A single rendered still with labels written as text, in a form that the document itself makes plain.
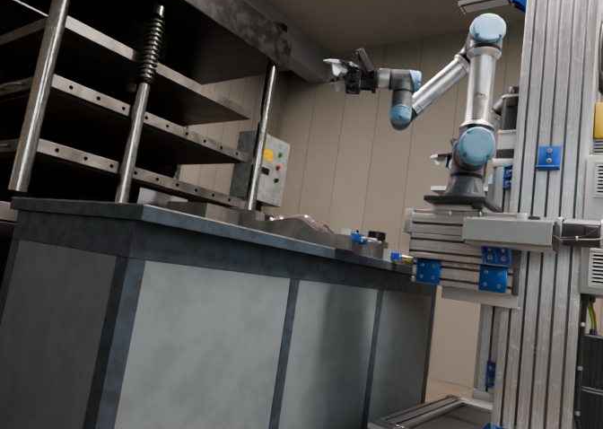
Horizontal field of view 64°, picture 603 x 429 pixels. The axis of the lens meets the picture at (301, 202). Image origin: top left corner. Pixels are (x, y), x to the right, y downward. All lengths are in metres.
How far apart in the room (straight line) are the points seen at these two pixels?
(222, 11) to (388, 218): 2.74
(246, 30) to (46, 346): 1.77
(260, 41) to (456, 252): 1.53
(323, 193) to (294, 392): 3.46
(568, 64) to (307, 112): 3.75
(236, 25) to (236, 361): 1.67
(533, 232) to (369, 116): 3.58
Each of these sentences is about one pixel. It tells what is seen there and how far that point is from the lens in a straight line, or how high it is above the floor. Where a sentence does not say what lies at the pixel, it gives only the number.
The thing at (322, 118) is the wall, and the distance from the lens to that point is 5.34.
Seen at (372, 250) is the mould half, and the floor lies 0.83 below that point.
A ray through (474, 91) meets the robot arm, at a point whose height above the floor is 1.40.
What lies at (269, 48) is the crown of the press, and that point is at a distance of 2.75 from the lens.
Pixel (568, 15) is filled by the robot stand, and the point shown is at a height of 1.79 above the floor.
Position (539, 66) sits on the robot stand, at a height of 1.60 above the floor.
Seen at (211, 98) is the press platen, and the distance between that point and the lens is 2.57.
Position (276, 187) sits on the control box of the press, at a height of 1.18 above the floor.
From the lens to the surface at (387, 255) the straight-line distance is 2.19.
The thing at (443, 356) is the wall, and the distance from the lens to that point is 4.37.
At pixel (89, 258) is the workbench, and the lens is 1.37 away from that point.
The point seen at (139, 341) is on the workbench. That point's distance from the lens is 1.29.
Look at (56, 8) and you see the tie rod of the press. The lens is 2.08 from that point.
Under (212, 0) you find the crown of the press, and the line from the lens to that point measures 2.51.
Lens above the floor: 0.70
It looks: 8 degrees up
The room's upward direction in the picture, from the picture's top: 8 degrees clockwise
